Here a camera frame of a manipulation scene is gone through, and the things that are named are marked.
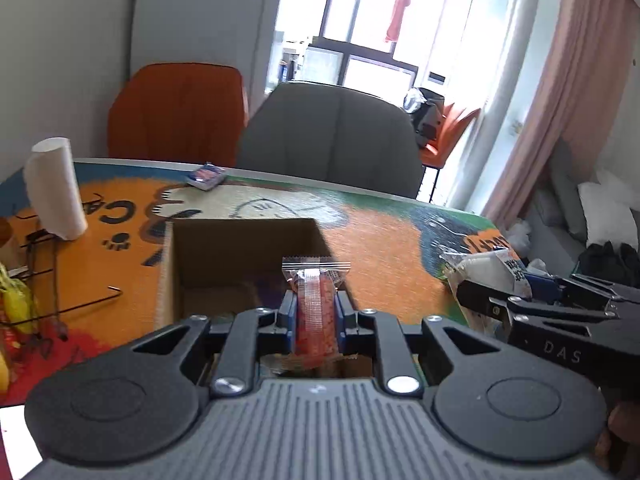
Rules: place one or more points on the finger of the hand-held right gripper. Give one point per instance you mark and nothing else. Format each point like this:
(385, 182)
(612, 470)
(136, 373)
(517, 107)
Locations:
(482, 300)
(542, 286)

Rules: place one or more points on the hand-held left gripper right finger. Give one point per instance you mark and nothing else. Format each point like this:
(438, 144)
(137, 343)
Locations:
(342, 327)

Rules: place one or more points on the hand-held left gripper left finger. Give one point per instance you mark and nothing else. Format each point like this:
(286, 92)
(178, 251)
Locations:
(286, 327)

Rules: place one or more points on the orange snack packet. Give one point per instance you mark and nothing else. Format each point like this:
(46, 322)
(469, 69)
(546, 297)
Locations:
(315, 310)

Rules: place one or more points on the clear packet with black label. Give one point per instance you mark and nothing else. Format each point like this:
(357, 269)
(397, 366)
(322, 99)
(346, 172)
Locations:
(480, 266)

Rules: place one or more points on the cardboard box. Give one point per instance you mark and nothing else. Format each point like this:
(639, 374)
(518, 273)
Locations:
(240, 255)

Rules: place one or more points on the person's right hand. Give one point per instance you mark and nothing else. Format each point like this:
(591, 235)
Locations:
(620, 417)

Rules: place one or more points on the white plastic bag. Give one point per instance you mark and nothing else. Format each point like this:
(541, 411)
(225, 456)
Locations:
(539, 265)
(519, 236)

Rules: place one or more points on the pile of black clothes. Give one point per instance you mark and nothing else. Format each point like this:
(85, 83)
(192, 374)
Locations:
(610, 260)

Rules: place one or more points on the grey sofa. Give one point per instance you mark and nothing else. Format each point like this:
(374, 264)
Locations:
(555, 210)

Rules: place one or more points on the white pillow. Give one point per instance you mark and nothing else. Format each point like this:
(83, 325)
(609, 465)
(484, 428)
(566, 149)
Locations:
(620, 185)
(607, 215)

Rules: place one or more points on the printed cartoon table mat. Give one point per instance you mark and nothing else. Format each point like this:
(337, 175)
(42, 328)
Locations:
(390, 240)

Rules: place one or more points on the grey cushion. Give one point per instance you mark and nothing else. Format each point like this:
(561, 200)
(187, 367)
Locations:
(565, 185)

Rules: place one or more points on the orange chair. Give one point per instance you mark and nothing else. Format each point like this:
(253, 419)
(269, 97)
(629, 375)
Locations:
(447, 135)
(175, 110)

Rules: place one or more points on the small blue card box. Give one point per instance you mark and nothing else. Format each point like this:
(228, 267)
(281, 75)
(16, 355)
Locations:
(205, 176)

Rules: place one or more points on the grey chair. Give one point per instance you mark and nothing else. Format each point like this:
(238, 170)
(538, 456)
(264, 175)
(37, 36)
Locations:
(325, 135)

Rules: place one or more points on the black bag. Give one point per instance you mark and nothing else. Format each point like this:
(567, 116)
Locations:
(425, 115)

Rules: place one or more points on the pink curtain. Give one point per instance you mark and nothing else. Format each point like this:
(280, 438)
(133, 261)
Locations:
(565, 75)

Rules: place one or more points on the white paper towel roll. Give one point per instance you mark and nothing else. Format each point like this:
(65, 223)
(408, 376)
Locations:
(55, 190)

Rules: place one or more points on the yellow bananas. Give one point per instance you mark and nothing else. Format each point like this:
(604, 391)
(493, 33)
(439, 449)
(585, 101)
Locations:
(17, 300)

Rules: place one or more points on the white sheet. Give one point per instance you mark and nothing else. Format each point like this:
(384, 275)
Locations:
(17, 445)

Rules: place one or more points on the red hanging garment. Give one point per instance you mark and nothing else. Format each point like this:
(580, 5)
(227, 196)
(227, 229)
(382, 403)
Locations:
(400, 5)

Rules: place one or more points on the black window frame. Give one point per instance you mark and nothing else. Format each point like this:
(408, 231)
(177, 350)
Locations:
(360, 50)

